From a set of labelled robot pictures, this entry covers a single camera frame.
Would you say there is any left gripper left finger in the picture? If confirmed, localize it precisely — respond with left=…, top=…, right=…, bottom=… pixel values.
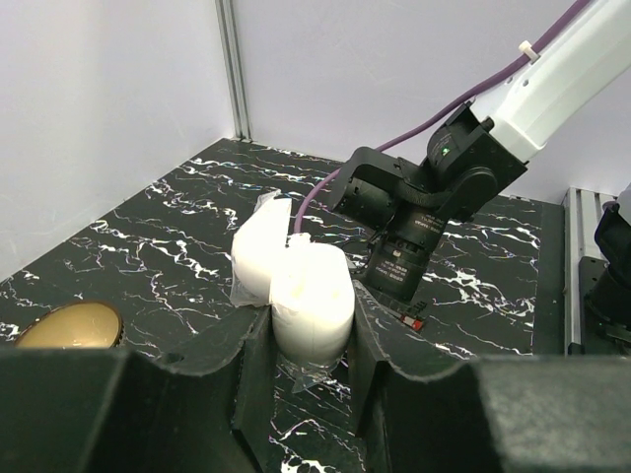
left=1, top=307, right=271, bottom=472

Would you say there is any white earbud charging case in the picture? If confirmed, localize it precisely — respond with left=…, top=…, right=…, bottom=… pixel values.
left=230, top=191, right=355, bottom=366

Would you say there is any gold metal bowl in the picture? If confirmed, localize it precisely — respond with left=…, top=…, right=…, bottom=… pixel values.
left=14, top=301, right=123, bottom=349

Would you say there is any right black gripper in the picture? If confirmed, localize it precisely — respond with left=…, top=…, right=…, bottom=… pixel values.
left=376, top=292, right=427, bottom=332

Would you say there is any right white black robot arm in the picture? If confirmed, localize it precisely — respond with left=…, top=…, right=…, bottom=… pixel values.
left=329, top=0, right=630, bottom=330

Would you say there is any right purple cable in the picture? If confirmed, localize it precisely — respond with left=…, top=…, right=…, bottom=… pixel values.
left=294, top=0, right=591, bottom=237

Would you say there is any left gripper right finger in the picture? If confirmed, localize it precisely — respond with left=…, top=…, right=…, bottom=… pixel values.
left=348, top=284, right=630, bottom=472

